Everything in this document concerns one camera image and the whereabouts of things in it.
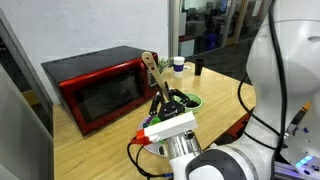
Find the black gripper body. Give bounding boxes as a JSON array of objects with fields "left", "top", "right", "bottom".
[{"left": 156, "top": 99, "right": 186, "bottom": 122}]

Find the wooden spoon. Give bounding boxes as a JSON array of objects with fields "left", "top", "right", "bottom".
[{"left": 141, "top": 51, "right": 172, "bottom": 103}]

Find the purple toy utensil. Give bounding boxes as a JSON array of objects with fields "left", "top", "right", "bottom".
[{"left": 142, "top": 116, "right": 155, "bottom": 130}]

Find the white paper cup blue band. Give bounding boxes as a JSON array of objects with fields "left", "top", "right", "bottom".
[{"left": 171, "top": 55, "right": 186, "bottom": 80}]

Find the black plastic cup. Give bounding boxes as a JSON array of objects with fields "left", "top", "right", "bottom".
[{"left": 194, "top": 58, "right": 205, "bottom": 77}]

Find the small green plant white pot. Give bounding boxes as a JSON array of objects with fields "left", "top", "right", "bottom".
[{"left": 156, "top": 56, "right": 171, "bottom": 75}]

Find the red and black microwave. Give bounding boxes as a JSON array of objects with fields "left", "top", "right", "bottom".
[{"left": 40, "top": 45, "right": 161, "bottom": 138}]

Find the light-green bowl with handles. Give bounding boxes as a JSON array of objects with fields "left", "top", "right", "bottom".
[{"left": 179, "top": 91, "right": 205, "bottom": 115}]

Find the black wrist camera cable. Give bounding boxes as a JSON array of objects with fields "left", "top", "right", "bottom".
[{"left": 126, "top": 141, "right": 175, "bottom": 180}]

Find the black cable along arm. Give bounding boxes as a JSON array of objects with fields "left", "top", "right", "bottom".
[{"left": 268, "top": 0, "right": 290, "bottom": 180}]

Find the grey metal frame beam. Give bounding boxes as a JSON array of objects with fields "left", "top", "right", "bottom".
[{"left": 0, "top": 9, "right": 55, "bottom": 141}]

